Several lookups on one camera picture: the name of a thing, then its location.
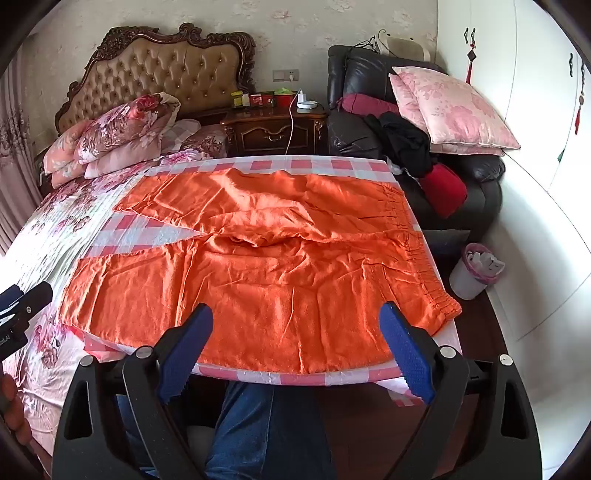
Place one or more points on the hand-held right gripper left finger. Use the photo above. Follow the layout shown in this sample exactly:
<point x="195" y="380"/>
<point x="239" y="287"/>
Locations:
<point x="184" y="355"/>

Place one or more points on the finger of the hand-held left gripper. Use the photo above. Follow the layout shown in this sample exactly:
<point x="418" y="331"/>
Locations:
<point x="32" y="302"/>

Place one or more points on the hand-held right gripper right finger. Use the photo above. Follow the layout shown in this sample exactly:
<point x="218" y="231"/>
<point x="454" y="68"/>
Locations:
<point x="406" y="353"/>

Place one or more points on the orange pants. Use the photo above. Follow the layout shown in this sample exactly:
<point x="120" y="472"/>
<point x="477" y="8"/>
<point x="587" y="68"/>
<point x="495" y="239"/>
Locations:
<point x="277" y="277"/>

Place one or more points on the person's left hand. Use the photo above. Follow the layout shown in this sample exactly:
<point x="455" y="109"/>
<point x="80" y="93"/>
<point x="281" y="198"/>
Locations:
<point x="14" y="410"/>

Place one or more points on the floral bed sheet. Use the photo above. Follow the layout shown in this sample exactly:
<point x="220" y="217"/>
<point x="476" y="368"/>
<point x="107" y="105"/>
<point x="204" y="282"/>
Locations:
<point x="69" y="217"/>

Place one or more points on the white trash bin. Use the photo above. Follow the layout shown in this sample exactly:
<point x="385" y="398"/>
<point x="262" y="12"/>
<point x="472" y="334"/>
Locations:
<point x="466" y="281"/>

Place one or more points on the person's legs in jeans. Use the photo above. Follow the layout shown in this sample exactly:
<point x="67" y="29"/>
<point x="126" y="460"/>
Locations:
<point x="258" y="434"/>

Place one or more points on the pink white checkered sheet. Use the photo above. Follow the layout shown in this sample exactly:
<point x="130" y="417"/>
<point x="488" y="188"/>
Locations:
<point x="152" y="230"/>

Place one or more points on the pink floral pillow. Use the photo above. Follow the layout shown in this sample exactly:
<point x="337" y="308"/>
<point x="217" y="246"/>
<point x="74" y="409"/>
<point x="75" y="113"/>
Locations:
<point x="62" y="143"/>
<point x="67" y="175"/>

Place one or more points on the patterned mauve curtain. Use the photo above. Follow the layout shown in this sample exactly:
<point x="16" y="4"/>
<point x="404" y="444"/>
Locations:
<point x="18" y="152"/>

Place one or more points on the pale pink pillow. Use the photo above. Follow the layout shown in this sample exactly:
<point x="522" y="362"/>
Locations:
<point x="120" y="161"/>

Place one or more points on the red cloth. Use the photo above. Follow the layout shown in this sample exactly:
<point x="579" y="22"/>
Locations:
<point x="443" y="189"/>

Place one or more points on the folded floral quilt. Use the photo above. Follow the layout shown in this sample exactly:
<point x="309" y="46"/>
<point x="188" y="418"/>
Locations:
<point x="124" y="124"/>

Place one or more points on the black clothing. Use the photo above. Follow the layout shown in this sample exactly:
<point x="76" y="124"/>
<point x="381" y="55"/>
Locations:
<point x="406" y="143"/>

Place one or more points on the dark floral pillow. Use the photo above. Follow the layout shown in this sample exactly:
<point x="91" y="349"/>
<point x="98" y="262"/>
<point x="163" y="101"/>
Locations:
<point x="207" y="141"/>

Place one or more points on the black leather armchair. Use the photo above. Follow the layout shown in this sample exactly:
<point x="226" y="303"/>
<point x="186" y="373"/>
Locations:
<point x="355" y="138"/>

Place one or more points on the white checkered pillow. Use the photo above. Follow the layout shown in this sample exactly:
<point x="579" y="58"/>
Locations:
<point x="182" y="131"/>

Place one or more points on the dark wooden nightstand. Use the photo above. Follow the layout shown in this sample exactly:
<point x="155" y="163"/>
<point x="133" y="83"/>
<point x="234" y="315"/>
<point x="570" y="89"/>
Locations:
<point x="272" y="131"/>

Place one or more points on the large pink floral cushion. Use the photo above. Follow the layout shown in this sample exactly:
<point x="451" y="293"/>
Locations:
<point x="457" y="110"/>

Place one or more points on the maroon bolster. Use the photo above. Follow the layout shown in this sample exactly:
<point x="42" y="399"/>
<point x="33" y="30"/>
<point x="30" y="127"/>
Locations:
<point x="364" y="104"/>

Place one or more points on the white wardrobe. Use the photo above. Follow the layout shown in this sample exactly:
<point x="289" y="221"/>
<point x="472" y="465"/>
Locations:
<point x="521" y="115"/>

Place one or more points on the tufted carved wooden headboard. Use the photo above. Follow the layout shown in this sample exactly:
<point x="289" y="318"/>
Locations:
<point x="161" y="69"/>

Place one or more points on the white round device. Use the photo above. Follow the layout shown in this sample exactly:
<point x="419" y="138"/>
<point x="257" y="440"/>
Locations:
<point x="307" y="105"/>

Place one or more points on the red box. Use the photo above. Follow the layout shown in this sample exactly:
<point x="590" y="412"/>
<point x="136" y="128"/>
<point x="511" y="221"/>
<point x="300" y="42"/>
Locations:
<point x="262" y="99"/>

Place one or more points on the green red container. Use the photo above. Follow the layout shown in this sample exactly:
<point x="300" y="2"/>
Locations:
<point x="284" y="98"/>

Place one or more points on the red knot ornament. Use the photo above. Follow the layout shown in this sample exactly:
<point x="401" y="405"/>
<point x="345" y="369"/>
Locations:
<point x="470" y="57"/>
<point x="579" y="115"/>

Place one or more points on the black clothes hangers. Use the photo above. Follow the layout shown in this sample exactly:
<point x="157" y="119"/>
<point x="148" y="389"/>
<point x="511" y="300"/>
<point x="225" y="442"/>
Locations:
<point x="371" y="41"/>

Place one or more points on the grey wall socket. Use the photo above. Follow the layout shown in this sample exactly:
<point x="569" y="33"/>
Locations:
<point x="285" y="75"/>

